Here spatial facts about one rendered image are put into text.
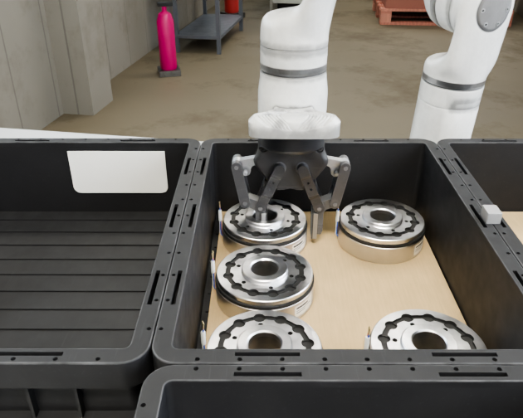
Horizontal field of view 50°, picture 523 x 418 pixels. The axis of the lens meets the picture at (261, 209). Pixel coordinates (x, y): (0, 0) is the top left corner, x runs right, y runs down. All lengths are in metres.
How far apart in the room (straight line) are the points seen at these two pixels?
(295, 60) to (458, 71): 0.34
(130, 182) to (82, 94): 2.91
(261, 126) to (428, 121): 0.40
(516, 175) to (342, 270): 0.28
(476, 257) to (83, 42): 3.17
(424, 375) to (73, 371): 0.24
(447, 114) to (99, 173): 0.51
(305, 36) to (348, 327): 0.29
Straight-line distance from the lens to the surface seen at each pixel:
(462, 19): 0.83
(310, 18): 0.56
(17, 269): 0.71
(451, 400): 0.42
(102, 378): 0.42
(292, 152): 0.60
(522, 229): 0.80
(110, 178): 0.76
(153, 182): 0.75
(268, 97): 0.59
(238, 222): 0.67
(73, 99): 3.70
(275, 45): 0.57
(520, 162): 0.80
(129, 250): 0.70
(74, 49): 3.59
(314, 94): 0.59
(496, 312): 0.54
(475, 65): 0.87
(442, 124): 0.89
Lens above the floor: 1.21
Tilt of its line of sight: 30 degrees down
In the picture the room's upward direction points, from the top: straight up
